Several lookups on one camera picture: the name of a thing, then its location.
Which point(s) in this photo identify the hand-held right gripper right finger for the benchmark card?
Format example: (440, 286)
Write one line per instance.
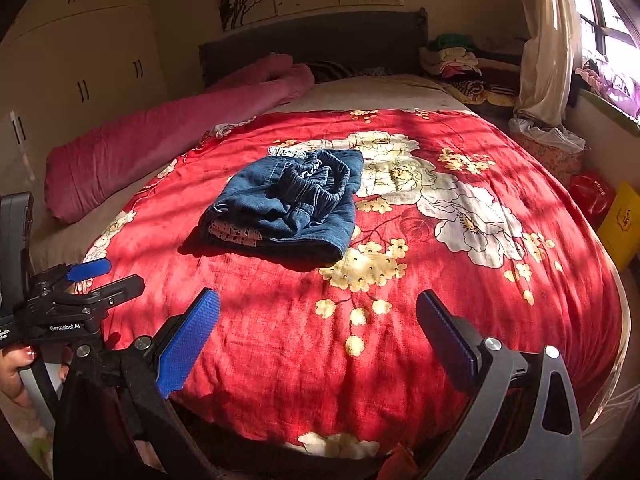
(447, 342)

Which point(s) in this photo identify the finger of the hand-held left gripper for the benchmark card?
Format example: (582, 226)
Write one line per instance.
(120, 290)
(90, 269)

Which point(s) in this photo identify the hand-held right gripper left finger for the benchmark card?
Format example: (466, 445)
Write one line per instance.
(187, 345)

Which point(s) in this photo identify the blue denim pants lace trim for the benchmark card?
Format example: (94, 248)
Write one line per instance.
(280, 210)

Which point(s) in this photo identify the person's left hand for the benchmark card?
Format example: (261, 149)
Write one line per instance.
(12, 375)

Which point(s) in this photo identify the red floral blanket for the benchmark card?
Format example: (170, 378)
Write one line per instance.
(300, 340)

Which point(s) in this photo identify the pink plush blanket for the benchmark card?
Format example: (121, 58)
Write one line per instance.
(150, 130)

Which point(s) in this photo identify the red bag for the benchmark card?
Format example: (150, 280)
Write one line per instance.
(590, 197)

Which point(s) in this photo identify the floral fabric bundle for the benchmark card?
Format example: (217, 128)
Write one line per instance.
(555, 162)

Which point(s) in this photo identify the yellow box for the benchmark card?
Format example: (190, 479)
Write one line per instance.
(622, 225)

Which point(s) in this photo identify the white crumpled cloth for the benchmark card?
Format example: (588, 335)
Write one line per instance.
(550, 135)

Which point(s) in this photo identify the cream wardrobe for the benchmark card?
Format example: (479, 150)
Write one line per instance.
(75, 35)

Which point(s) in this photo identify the pile of clothes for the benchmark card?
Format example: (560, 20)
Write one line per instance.
(460, 60)

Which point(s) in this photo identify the dark striped cloth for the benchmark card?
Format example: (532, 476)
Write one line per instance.
(330, 70)

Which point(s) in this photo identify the cream curtain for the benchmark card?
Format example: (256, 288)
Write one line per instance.
(545, 60)

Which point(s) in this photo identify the purple cloth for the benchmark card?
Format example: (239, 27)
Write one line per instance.
(615, 85)

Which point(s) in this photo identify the dark grey headboard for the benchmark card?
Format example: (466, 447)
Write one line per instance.
(325, 40)

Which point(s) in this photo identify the window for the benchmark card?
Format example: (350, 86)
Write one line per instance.
(615, 20)

